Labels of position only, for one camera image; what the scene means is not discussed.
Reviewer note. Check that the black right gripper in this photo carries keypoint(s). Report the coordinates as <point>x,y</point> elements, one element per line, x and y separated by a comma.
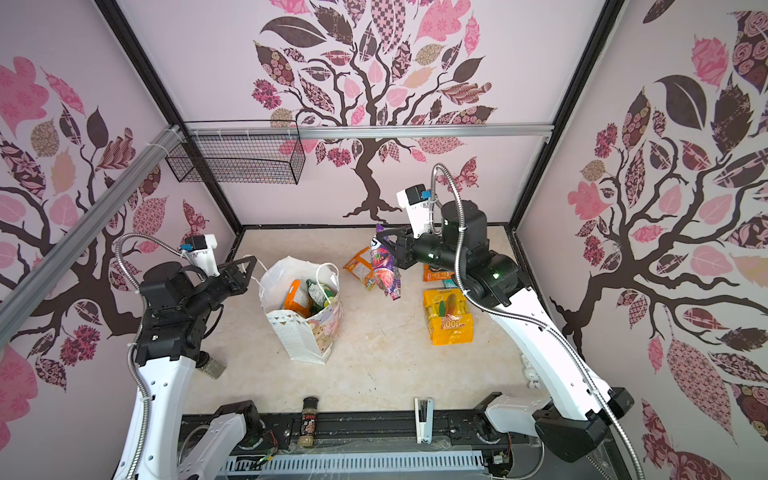
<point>403,249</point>

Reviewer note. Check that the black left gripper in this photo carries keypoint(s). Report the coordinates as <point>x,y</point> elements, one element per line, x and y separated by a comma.
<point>239,281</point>

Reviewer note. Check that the orange white snack packet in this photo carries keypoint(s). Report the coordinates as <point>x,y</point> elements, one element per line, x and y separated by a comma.
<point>361,268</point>

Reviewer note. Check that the purple snack packet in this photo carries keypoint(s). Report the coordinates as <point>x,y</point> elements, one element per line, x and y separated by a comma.
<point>386,274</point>

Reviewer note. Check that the green Fox's bag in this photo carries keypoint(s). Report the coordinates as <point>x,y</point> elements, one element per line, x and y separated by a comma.
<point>320,295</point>

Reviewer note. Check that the white paper bag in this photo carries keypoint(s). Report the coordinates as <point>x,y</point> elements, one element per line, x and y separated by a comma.
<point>308,340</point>

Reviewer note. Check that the pink yellow Fox's candy bag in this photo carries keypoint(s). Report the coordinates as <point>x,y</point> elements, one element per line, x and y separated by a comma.
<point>297,299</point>

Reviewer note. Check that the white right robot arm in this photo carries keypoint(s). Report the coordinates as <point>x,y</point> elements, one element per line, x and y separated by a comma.
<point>581,408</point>

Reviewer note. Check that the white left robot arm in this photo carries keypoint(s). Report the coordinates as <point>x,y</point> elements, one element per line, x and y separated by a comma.
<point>162,361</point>

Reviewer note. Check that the yellow orange mango snack bag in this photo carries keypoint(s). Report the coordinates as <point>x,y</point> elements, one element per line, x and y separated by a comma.
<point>448,319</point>

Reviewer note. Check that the orange snack packet far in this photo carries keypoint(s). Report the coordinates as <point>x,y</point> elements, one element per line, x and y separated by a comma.
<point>435,274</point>

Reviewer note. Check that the small glass spice jar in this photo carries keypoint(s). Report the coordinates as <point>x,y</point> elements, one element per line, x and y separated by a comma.
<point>210,366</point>

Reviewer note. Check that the spice bottle black cap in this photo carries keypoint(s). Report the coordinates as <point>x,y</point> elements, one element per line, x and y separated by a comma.
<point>308,422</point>

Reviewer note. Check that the small white figurine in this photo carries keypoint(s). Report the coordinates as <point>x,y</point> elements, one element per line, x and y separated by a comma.
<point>530,373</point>

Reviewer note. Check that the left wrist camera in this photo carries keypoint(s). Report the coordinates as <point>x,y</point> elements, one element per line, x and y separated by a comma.
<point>199,250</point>

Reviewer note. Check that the black wire basket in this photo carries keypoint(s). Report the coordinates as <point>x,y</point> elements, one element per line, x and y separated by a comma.
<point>239,151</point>

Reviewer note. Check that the back aluminium rail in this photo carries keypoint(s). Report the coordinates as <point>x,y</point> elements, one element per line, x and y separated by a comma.
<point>381,132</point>

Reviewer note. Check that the aluminium rail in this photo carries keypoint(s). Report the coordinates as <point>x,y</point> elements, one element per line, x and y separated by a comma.
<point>381,132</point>
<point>24,299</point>

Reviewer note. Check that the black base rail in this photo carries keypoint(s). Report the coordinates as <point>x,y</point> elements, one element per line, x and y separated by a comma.
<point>505,455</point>

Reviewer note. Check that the left aluminium rail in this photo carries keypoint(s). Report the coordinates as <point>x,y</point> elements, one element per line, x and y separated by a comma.
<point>24,299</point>

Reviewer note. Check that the white slotted cable duct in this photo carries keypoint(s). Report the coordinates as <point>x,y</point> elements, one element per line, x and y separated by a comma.
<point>354,463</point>

